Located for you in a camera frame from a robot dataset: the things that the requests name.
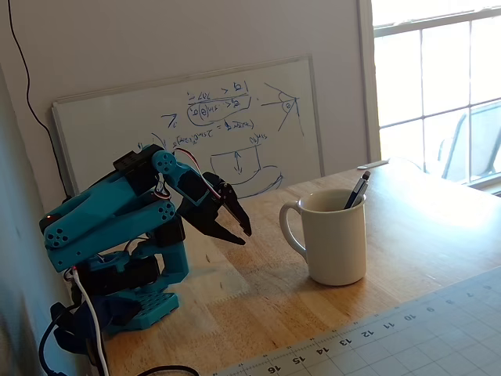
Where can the patio chair outside window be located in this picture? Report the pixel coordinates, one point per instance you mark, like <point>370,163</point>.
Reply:
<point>481,145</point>

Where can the blue table clamp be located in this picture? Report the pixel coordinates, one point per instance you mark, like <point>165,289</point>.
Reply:
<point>113,309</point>

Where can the white whiteboard with writing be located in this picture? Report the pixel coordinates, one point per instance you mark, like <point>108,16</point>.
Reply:
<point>117,117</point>

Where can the white flat stick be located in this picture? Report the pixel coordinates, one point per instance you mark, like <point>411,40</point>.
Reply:
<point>372,164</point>

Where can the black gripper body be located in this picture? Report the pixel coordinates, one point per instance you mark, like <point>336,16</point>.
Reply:
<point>211,219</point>

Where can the grey gridded cutting mat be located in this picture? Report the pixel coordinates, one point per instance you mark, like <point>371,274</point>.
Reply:
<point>411,344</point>

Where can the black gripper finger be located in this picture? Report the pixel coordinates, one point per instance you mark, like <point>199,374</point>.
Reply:
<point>223,234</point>
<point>236,213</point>

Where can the white framed window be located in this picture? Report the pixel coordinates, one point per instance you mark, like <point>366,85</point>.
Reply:
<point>442,70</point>

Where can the white ceramic mug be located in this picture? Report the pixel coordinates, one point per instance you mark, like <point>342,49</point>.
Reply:
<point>336,246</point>

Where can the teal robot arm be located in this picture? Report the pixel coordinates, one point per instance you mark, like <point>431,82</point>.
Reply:
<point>102,199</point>

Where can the dark blue pen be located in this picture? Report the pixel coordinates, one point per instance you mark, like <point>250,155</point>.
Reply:
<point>358,192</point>

